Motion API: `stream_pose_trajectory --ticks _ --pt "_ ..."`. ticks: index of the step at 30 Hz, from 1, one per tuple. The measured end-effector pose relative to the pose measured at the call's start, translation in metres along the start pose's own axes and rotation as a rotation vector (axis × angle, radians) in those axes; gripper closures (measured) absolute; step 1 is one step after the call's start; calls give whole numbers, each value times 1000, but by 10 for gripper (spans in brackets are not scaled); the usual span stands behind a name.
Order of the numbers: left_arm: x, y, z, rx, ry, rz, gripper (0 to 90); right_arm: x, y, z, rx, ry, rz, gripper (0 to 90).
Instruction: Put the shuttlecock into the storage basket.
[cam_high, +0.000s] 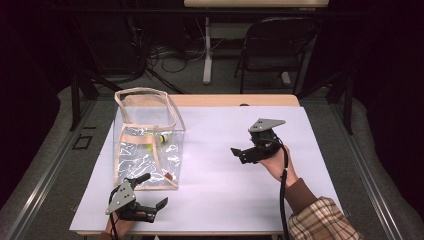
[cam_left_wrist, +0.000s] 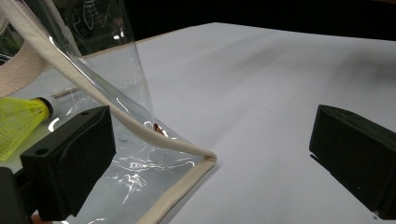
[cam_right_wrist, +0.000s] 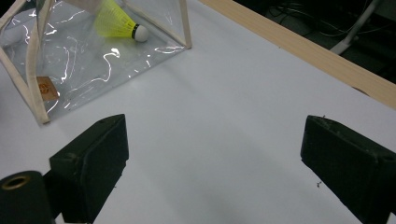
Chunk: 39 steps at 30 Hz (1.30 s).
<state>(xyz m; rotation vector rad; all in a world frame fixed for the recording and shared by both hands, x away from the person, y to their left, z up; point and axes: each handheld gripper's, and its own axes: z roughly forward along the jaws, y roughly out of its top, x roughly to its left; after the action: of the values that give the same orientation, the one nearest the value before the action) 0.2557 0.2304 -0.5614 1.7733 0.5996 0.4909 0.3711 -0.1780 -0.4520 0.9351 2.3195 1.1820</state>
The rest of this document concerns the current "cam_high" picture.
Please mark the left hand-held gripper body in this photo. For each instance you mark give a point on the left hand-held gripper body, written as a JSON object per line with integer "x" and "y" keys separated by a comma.
{"x": 123, "y": 200}

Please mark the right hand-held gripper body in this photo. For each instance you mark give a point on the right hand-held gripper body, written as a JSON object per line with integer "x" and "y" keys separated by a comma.
{"x": 265, "y": 141}

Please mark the clear plastic bag beige trim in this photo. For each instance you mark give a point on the clear plastic bag beige trim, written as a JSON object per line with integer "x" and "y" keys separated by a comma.
{"x": 146, "y": 160}

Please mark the yellow plastic shuttlecock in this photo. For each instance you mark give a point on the yellow plastic shuttlecock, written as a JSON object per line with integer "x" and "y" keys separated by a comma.
{"x": 150, "y": 145}

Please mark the person's left hand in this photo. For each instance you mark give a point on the person's left hand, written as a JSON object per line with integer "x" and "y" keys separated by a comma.
{"x": 118, "y": 226}

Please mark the person's right hand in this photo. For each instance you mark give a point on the person's right hand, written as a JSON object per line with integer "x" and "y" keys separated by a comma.
{"x": 278, "y": 166}

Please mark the black metal stand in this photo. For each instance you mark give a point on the black metal stand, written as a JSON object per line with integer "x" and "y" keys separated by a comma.
{"x": 346, "y": 96}
{"x": 76, "y": 96}

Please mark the black folding chair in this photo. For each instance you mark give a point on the black folding chair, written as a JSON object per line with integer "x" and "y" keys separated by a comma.
{"x": 276, "y": 43}

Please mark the white-legged background desk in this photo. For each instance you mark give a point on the white-legged background desk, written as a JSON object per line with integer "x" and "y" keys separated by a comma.
{"x": 208, "y": 50}

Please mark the black floor socket frame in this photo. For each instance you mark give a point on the black floor socket frame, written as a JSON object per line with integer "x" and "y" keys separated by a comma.
{"x": 82, "y": 142}

